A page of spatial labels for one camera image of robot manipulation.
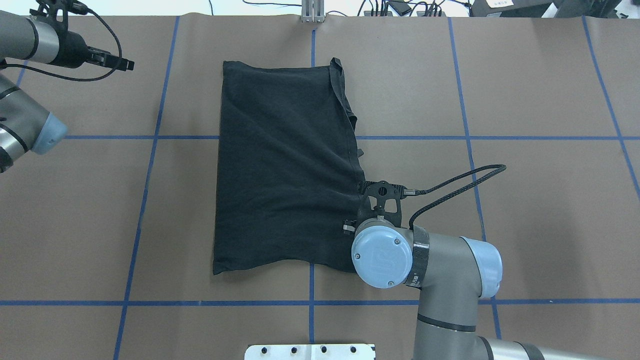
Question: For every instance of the black box with label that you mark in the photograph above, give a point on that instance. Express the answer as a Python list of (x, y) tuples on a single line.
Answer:
[(509, 8)]

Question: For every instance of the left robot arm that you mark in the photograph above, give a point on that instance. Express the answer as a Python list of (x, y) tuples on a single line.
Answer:
[(43, 37)]

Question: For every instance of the black printed t-shirt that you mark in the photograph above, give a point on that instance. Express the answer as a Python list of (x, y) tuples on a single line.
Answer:
[(288, 171)]

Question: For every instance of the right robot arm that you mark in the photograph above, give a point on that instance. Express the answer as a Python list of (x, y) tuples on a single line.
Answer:
[(452, 274)]

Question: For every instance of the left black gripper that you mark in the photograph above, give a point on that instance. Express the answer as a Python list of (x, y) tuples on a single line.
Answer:
[(73, 51)]

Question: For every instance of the aluminium frame post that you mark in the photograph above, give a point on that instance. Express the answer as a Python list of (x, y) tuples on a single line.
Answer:
[(313, 11)]

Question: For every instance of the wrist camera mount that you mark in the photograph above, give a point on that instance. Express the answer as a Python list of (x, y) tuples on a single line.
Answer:
[(58, 11), (382, 199)]

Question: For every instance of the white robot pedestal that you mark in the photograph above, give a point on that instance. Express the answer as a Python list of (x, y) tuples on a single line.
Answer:
[(327, 351)]

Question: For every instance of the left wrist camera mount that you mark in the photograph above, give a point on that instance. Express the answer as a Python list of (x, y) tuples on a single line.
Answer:
[(58, 11)]

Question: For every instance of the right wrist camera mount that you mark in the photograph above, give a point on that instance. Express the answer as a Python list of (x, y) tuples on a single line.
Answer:
[(382, 199)]

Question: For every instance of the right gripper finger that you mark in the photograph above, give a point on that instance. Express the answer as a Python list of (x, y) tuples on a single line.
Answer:
[(349, 226)]

